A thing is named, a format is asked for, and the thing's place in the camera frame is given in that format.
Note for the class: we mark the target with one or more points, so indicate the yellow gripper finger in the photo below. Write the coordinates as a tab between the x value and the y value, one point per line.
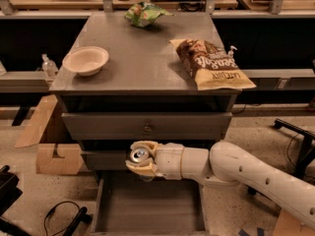
145	169
150	146

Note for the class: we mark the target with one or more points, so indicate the redbull can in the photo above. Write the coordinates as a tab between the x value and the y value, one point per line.
139	154

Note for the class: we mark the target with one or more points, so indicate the clear sanitizer bottle left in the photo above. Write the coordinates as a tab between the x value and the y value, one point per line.
49	67

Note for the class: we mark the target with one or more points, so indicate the notched cardboard piece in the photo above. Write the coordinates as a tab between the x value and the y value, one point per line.
58	159

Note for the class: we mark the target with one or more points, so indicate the cardboard piece bottom right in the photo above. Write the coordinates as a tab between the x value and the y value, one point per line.
288	225

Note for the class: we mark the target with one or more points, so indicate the white pump bottle right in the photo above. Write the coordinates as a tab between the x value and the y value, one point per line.
231	51

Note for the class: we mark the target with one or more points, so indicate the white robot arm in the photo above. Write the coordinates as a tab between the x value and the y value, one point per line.
224	164

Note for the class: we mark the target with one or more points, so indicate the black chair base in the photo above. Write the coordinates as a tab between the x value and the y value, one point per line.
9	193
307	150

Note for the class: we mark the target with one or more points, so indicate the grey drawer cabinet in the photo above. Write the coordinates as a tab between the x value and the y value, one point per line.
143	75

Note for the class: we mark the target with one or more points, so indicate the grey top drawer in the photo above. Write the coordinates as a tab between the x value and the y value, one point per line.
147	126

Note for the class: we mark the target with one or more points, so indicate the brown chip bag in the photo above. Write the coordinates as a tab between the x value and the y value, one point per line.
209	65

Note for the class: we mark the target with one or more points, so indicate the black chair base left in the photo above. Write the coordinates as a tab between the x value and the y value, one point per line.
9	193

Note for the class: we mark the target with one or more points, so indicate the white bowl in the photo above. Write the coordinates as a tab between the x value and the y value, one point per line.
86	61

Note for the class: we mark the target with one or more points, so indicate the open grey bottom drawer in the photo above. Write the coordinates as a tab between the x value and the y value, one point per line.
129	206

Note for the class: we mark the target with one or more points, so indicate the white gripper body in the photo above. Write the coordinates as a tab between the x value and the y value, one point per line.
169	161

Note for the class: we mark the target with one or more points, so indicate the black chair base right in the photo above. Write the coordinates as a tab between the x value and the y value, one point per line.
307	150

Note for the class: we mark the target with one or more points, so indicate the green chip bag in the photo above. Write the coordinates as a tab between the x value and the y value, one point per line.
144	14

